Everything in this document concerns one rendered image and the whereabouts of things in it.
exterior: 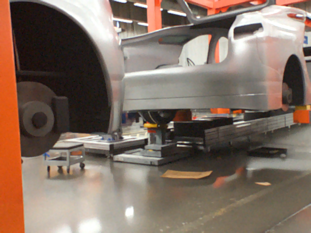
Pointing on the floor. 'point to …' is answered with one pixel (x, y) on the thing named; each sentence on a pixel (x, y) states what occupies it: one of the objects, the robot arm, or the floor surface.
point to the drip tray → (266, 150)
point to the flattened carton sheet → (185, 174)
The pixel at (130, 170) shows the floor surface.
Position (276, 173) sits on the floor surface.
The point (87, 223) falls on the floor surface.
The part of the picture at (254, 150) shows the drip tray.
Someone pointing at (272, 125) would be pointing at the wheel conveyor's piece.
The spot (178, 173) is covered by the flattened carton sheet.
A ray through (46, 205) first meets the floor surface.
